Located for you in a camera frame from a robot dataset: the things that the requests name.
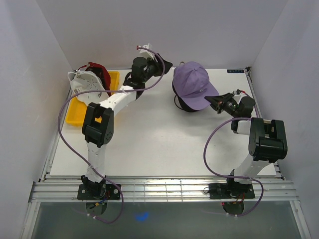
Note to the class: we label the aluminium frame rail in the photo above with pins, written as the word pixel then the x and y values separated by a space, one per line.
pixel 159 190

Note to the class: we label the yellow plastic bin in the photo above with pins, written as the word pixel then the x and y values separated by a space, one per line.
pixel 77 109

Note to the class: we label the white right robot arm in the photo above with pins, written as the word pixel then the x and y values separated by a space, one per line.
pixel 267 141

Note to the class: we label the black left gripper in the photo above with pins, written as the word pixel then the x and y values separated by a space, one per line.
pixel 167 65

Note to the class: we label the purple LA baseball cap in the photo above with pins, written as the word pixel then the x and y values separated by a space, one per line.
pixel 192 84

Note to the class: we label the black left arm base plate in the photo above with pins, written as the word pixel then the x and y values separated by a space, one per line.
pixel 107 191

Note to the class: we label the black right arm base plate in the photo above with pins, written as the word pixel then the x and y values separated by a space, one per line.
pixel 225 191

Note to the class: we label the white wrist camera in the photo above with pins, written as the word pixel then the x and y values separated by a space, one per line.
pixel 239 92
pixel 144 51

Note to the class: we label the white baseball cap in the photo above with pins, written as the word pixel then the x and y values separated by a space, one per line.
pixel 81 81

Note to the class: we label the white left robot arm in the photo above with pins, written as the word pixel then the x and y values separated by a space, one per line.
pixel 98 126

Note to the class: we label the red baseball cap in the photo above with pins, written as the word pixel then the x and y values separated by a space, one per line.
pixel 100 71

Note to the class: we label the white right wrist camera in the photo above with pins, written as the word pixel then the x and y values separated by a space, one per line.
pixel 239 92

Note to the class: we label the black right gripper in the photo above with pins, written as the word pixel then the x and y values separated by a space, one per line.
pixel 218 102

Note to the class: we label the black NY baseball cap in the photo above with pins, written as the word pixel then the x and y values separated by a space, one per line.
pixel 181 102

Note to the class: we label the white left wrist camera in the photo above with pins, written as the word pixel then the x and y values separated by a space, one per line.
pixel 144 51

